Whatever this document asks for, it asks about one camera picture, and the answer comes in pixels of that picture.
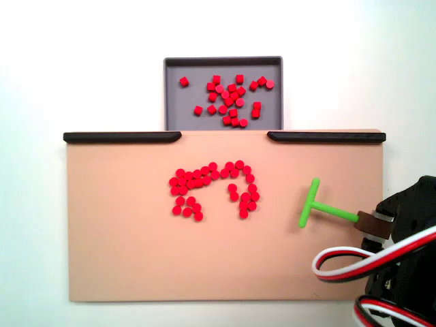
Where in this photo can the green T pusher brown block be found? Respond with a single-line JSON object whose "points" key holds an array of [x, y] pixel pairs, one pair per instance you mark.
{"points": [[327, 208]]}

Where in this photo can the red cylindrical granule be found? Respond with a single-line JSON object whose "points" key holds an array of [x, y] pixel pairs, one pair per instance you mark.
{"points": [[229, 101], [196, 207], [247, 169], [234, 173], [206, 180], [212, 97], [188, 175], [191, 184], [253, 85], [216, 79], [198, 216], [213, 166], [187, 212], [232, 187], [175, 190], [173, 181], [234, 196], [229, 166], [198, 183], [219, 89], [243, 204], [245, 197], [254, 196], [183, 190], [233, 112], [241, 91], [176, 210], [270, 84], [261, 80], [243, 123], [191, 200], [232, 88], [222, 109], [197, 173], [251, 205], [198, 110], [205, 170], [239, 164], [184, 81], [250, 178], [255, 113], [234, 95], [180, 200], [183, 181], [235, 122], [257, 105], [215, 174], [210, 86], [252, 188], [243, 213], [227, 120], [212, 109], [180, 172], [240, 102], [225, 94], [224, 173], [239, 79]]}

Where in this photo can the beige flat board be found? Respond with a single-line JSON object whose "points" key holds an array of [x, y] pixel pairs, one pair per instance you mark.
{"points": [[136, 255]]}

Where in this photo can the grey shallow tray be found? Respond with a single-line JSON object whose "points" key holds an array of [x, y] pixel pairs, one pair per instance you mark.
{"points": [[177, 102]]}

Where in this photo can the black board edge rail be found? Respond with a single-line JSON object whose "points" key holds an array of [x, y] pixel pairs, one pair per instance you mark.
{"points": [[327, 137], [119, 137]]}

